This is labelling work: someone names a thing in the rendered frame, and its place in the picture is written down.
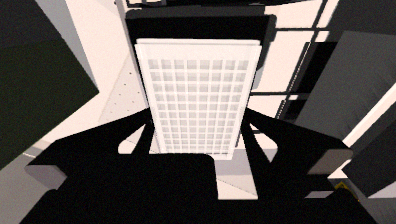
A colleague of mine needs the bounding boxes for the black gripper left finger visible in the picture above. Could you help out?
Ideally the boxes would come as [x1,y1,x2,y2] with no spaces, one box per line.
[41,107,155,153]

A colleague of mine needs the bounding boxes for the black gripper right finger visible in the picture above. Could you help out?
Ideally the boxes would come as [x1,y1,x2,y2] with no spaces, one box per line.
[240,107,353,198]

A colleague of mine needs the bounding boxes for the white well plate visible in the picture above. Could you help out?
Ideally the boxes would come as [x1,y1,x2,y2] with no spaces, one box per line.
[135,38,262,160]

